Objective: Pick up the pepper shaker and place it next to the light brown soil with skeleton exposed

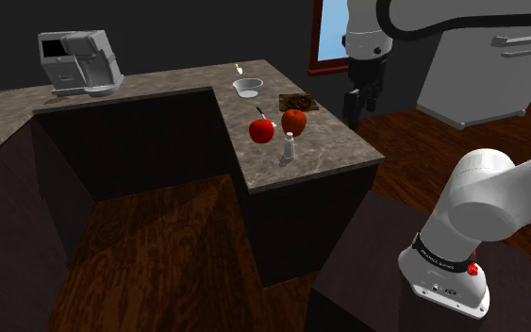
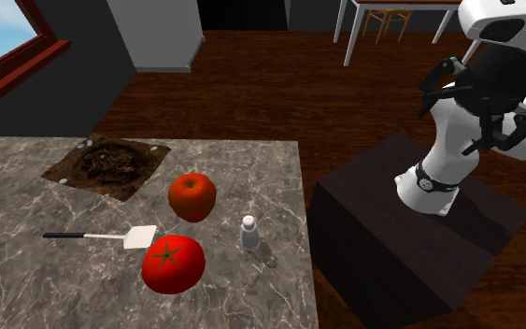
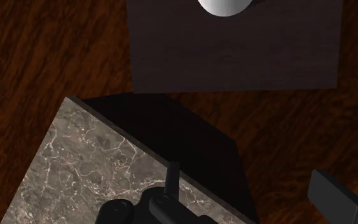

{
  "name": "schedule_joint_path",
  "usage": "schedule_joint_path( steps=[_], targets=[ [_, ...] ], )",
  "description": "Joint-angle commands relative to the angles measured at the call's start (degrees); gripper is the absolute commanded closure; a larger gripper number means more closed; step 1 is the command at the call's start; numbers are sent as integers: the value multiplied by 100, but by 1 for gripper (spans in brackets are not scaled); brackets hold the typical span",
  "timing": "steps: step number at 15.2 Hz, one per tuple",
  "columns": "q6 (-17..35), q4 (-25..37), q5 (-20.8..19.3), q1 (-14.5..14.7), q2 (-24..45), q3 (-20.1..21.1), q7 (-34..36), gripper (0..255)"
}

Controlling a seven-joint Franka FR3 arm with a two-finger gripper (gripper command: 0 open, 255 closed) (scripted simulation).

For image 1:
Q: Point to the grey coffee machine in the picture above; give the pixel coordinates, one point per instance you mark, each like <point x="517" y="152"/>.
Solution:
<point x="79" y="64"/>

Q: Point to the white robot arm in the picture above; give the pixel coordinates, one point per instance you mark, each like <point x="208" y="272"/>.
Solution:
<point x="476" y="202"/>

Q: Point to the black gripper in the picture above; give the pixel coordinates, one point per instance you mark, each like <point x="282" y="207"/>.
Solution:
<point x="366" y="71"/>

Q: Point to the bright red apple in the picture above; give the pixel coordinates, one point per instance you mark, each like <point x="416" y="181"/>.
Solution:
<point x="261" y="131"/>

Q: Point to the white bowl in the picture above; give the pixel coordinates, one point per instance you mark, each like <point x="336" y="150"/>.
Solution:
<point x="247" y="85"/>

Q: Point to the white salt shaker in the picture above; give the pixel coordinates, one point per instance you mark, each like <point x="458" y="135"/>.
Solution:
<point x="289" y="146"/>

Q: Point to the red-framed window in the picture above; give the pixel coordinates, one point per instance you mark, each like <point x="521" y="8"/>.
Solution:
<point x="331" y="32"/>

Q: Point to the orange-red apple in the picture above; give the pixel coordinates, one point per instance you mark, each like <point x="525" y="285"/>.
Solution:
<point x="293" y="122"/>

